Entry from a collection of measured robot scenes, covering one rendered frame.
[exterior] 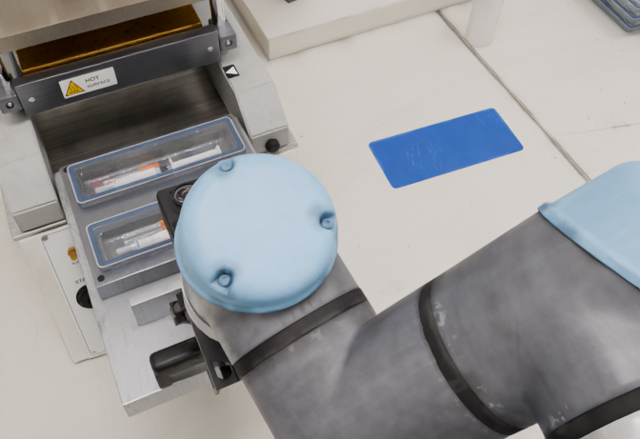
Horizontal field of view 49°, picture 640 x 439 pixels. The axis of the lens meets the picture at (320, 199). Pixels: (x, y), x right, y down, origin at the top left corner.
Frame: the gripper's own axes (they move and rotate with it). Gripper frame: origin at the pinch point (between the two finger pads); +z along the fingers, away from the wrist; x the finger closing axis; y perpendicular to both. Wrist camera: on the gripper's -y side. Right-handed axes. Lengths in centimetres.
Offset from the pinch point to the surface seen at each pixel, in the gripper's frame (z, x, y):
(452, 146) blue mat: 33, 46, -16
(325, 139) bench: 36, 28, -25
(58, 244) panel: 16.4, -13.1, -16.7
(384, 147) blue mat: 34, 36, -20
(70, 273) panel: 19.4, -13.1, -13.7
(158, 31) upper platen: 6.4, 5.2, -33.6
